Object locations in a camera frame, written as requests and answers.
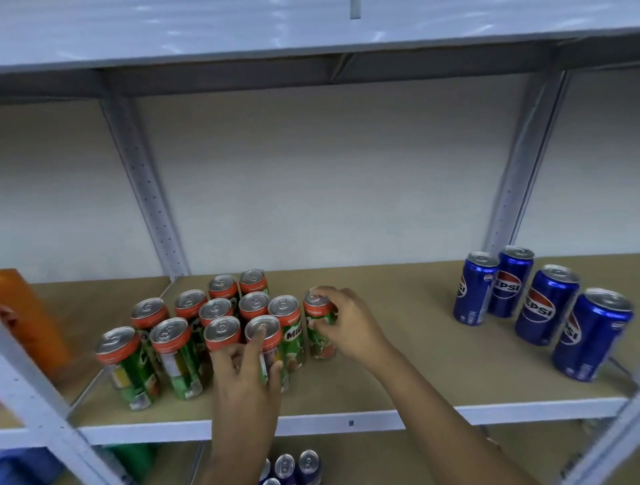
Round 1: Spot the person's left hand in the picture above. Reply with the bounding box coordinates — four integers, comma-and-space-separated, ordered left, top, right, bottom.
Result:
209, 326, 285, 436

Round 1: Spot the person's right hand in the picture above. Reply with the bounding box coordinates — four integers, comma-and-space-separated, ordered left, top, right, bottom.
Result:
307, 286, 397, 373

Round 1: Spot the green drink can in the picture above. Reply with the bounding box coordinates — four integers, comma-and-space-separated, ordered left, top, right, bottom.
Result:
244, 315, 291, 393
303, 289, 339, 361

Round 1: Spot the person's right forearm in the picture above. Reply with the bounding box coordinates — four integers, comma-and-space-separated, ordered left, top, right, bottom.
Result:
367, 345, 542, 485

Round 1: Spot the person's left forearm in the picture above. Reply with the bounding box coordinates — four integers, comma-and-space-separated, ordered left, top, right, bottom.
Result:
199, 429, 282, 485

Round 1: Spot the white metal shelving rack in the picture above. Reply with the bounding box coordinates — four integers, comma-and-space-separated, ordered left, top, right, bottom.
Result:
0, 0, 640, 485

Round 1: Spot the cluster of green cans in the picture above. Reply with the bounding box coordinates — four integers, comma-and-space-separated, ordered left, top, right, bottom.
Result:
95, 269, 307, 413

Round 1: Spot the blue soda can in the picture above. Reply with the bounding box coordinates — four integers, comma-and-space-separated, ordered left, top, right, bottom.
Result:
514, 264, 581, 347
551, 288, 635, 383
453, 251, 500, 327
487, 245, 535, 319

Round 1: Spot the green bottle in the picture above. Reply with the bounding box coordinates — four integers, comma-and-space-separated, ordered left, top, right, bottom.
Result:
106, 442, 157, 481

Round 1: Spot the orange packet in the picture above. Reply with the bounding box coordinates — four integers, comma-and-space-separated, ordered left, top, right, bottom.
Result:
0, 268, 71, 383

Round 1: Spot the blue package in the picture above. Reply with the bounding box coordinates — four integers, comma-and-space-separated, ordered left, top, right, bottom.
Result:
0, 448, 67, 485

